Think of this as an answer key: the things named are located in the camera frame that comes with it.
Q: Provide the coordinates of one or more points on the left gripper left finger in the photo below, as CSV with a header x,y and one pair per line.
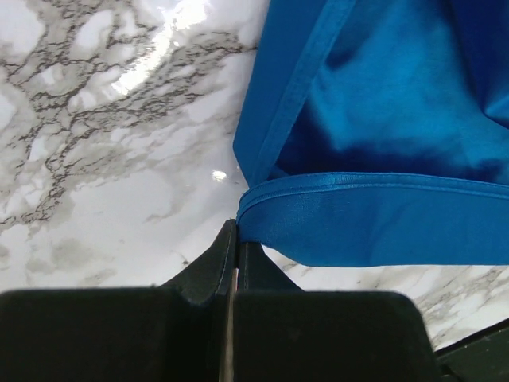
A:
x,y
171,332

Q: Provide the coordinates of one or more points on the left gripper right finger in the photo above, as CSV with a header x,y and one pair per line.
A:
x,y
283,333

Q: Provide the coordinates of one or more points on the blue satin napkin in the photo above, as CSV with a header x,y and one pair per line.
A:
x,y
375,133

